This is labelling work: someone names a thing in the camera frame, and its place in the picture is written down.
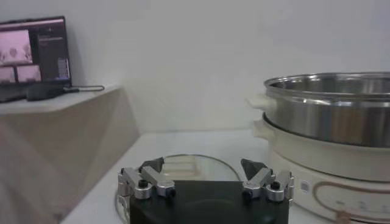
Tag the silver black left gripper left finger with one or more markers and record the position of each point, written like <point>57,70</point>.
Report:
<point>152,179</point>

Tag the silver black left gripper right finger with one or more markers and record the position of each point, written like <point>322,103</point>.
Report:
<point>262,179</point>

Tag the round glass pot lid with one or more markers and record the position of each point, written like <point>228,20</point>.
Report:
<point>198,167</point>

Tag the steel steamer pot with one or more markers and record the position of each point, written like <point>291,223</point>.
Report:
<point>320,164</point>

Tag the stainless steel steamer basket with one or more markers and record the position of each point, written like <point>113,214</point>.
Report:
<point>320,121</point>

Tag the white side table with mouse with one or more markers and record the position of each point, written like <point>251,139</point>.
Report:
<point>61,137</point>

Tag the black computer mouse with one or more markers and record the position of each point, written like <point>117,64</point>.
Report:
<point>42,91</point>

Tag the black laptop with dark screen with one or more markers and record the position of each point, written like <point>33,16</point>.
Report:
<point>33,51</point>

